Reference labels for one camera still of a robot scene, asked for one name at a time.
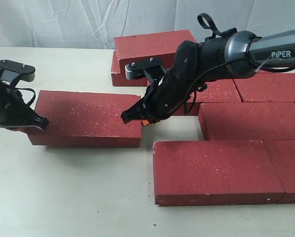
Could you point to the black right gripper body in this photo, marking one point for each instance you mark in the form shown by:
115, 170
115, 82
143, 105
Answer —
163, 98

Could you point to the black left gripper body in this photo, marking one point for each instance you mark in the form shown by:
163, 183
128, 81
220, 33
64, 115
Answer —
15, 108

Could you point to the long red brick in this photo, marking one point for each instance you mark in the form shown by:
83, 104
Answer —
85, 119

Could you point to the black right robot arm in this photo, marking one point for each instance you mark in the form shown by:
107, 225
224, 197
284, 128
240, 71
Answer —
229, 54

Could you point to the red brick back row left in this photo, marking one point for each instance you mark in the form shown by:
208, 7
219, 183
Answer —
119, 79

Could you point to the red brick row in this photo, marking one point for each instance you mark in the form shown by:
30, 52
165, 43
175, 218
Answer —
119, 79
221, 91

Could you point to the red brick back row middle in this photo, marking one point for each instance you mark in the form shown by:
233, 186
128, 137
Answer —
221, 91

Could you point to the large red brick front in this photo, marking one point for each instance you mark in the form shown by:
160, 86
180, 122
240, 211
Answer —
198, 173

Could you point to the pale blue backdrop cloth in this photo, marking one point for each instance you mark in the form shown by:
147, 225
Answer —
95, 23

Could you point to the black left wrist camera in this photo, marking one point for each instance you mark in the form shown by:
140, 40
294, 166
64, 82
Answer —
12, 72

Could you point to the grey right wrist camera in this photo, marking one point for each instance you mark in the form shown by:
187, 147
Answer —
151, 68

